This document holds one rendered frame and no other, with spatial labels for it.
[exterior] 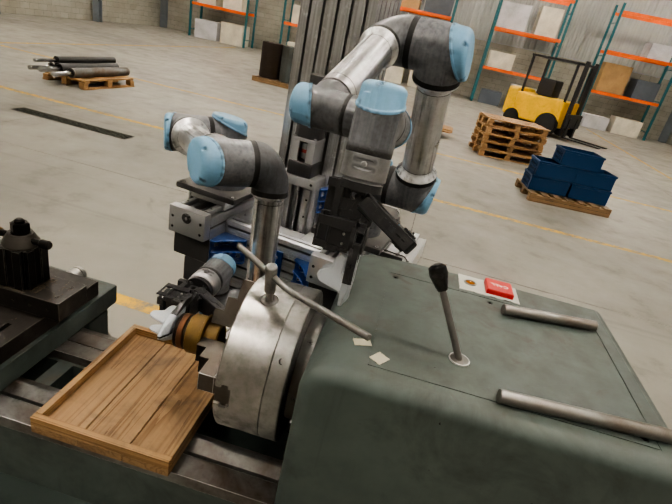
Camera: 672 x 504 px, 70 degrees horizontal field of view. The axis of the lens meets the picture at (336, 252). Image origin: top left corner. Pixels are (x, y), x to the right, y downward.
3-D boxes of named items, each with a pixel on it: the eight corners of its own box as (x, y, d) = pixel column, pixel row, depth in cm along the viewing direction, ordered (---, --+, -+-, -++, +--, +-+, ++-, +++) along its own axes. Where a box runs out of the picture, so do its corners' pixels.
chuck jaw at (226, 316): (265, 335, 103) (280, 282, 104) (260, 336, 98) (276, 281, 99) (217, 321, 104) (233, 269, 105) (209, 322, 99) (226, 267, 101)
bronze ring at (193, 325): (230, 309, 103) (190, 300, 104) (212, 333, 95) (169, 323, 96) (228, 344, 107) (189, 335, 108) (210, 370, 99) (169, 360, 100)
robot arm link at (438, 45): (390, 188, 152) (421, 7, 112) (436, 201, 148) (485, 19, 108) (378, 211, 144) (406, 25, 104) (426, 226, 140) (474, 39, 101)
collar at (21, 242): (49, 241, 115) (48, 230, 114) (23, 254, 108) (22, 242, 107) (19, 233, 116) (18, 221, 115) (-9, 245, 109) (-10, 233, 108)
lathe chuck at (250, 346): (300, 351, 122) (314, 256, 102) (254, 466, 97) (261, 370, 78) (267, 341, 123) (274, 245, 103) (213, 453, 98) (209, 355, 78)
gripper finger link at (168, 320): (137, 331, 99) (161, 309, 107) (164, 339, 98) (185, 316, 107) (138, 319, 98) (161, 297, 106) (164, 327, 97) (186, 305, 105)
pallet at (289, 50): (304, 88, 1319) (310, 49, 1276) (292, 90, 1248) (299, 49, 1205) (264, 79, 1343) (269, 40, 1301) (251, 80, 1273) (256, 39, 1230)
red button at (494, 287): (508, 291, 111) (511, 283, 110) (511, 303, 106) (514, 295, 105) (482, 284, 112) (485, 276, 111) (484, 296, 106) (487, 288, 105)
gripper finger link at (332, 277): (312, 297, 82) (325, 246, 80) (346, 307, 82) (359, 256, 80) (309, 303, 79) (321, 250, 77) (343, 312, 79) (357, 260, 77)
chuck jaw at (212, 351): (254, 349, 96) (231, 385, 85) (251, 369, 98) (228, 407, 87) (203, 334, 97) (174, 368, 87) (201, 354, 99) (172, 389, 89)
